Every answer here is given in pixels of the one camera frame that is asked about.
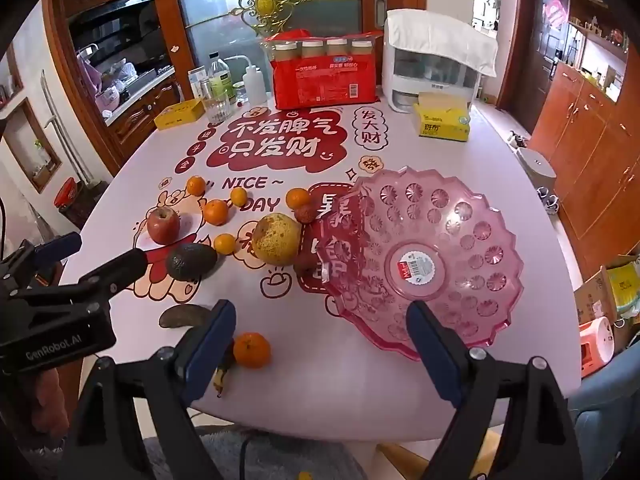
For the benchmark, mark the wall shelf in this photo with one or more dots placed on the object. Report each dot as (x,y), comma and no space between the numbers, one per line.
(600,35)

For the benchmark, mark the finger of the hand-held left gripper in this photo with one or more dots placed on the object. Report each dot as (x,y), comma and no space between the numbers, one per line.
(117,267)
(57,250)

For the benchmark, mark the grey fluffy cushion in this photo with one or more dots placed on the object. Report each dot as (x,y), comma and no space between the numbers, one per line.
(280,455)

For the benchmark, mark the yellow tissue box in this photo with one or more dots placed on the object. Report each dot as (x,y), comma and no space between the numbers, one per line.
(442,120)

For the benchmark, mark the grey stool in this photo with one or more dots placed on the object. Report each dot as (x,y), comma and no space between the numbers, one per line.
(537,167)

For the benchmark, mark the white cloth cover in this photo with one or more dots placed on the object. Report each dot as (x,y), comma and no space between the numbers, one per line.
(435,35)

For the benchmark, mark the blue chair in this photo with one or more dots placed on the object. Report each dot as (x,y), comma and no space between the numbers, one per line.
(610,420)

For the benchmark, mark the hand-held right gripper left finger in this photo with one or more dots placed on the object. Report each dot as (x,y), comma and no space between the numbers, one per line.
(210,350)

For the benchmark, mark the dark avocado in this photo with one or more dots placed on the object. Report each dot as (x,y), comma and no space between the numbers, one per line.
(190,261)

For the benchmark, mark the cardboard box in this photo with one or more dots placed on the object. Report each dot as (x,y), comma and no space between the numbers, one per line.
(595,295)

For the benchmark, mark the pink plastic plate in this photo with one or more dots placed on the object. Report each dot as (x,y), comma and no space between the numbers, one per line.
(475,280)

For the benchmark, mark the red paper cup package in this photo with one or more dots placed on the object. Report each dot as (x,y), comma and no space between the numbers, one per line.
(325,80)

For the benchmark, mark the red apple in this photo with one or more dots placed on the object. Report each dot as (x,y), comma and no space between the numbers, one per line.
(163,226)

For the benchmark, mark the clear plastic container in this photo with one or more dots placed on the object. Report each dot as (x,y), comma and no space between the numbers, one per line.
(197,82)

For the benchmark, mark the small yellow box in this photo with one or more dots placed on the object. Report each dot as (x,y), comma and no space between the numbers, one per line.
(177,115)

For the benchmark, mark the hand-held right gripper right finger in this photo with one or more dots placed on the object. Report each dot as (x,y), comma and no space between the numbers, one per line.
(435,355)

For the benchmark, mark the overripe dark banana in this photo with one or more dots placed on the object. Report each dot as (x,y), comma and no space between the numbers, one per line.
(182,316)

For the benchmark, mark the small orange mandarin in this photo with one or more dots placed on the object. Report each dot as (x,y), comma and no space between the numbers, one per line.
(224,243)
(239,196)

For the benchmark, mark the pink plastic stool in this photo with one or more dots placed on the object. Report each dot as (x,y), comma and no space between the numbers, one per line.
(595,347)

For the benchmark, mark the brown wooden cabinet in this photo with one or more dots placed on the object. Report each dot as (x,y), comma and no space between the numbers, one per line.
(595,150)

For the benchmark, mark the dark entry door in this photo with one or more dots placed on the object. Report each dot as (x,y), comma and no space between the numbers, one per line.
(537,60)

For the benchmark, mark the wooden kitchen cabinet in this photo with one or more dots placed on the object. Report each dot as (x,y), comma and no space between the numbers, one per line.
(140,115)

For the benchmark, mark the white squeeze bottle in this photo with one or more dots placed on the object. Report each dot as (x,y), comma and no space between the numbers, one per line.
(254,87)

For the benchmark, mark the green label clear bottle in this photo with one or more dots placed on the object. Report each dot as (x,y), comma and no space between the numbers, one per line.
(221,80)

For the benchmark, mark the frosted glass door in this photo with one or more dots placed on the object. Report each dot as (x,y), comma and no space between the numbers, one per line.
(210,10)

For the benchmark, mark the pair of shoes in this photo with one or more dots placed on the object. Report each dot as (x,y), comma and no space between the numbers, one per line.
(549,201)

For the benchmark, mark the clear drinking glass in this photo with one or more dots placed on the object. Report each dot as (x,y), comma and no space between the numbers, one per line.
(216,110)

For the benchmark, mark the white countertop appliance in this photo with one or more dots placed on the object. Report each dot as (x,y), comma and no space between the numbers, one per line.
(430,90)

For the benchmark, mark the red bin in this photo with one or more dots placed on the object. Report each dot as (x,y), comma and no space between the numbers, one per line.
(67,192)

